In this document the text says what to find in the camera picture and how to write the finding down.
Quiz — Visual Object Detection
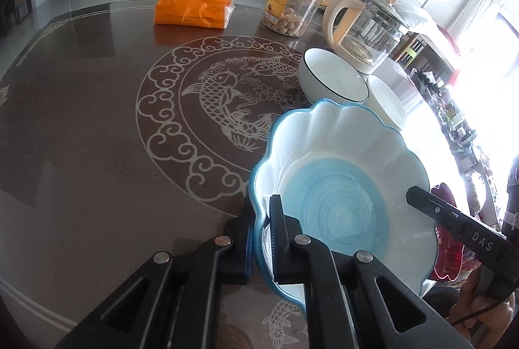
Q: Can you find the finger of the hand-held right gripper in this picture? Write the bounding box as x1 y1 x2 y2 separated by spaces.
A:
406 186 461 230

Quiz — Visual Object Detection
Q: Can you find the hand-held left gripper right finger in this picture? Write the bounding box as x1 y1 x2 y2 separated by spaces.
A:
269 194 474 349

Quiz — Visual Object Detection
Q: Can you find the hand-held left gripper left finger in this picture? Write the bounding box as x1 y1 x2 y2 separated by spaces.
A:
53 195 255 349

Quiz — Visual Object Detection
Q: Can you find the large red flower-shaped plate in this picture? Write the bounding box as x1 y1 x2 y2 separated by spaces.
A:
429 182 468 281

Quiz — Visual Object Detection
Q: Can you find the large scalloped blue white bowl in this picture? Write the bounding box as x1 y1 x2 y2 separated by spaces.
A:
248 98 441 311

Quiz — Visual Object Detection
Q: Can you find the person's right hand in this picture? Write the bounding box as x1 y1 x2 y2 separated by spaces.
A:
446 272 516 349

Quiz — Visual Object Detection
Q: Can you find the row of bottles and jars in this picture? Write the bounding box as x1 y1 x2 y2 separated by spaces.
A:
409 68 489 175

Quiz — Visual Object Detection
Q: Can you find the white bowl with blue flower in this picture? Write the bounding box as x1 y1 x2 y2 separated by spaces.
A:
367 76 408 131

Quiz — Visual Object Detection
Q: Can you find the dark wooden railing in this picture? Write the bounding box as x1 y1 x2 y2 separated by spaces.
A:
390 30 455 87

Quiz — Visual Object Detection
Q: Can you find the red cloth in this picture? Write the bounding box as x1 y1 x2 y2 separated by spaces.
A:
441 28 464 87

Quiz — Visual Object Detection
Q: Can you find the white bowl with black rim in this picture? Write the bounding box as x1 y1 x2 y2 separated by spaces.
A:
298 47 370 105

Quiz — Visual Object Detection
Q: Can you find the white pillow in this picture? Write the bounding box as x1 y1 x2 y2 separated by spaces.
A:
399 3 441 34

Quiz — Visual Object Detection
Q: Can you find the white sheer curtain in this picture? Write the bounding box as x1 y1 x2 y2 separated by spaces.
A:
449 0 504 46

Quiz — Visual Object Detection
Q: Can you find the clear plastic snack jar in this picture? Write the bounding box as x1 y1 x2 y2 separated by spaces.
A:
260 0 332 37

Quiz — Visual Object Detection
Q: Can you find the orange tissue pack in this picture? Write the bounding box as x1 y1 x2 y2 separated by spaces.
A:
153 0 236 29

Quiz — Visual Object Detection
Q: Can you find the wooden dining chair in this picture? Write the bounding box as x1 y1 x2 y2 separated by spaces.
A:
0 0 34 35

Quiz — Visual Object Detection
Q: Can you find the glass kettle with cream handle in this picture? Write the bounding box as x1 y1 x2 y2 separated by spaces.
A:
322 0 410 74

